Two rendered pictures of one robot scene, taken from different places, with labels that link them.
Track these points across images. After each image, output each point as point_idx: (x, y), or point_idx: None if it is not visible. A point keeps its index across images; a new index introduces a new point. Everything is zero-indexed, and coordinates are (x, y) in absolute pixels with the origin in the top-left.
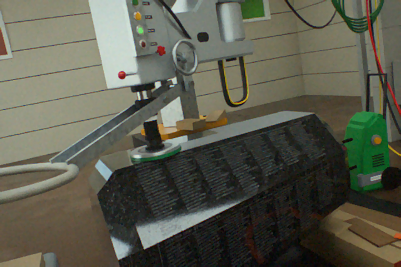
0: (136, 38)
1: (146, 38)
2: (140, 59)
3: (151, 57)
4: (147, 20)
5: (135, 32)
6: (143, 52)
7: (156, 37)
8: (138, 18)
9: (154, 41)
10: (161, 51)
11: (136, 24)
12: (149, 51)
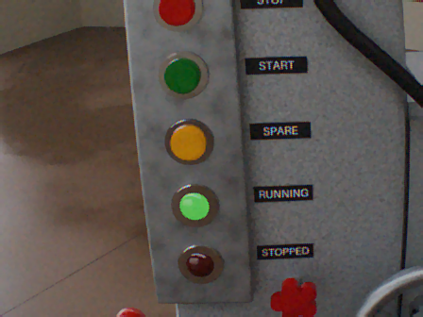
0: (168, 237)
1: (227, 239)
2: (192, 307)
3: (264, 305)
4: (276, 148)
5: (161, 210)
6: (199, 295)
7: (320, 222)
8: (185, 156)
9: (298, 241)
10: (285, 310)
11: (175, 178)
12: (234, 292)
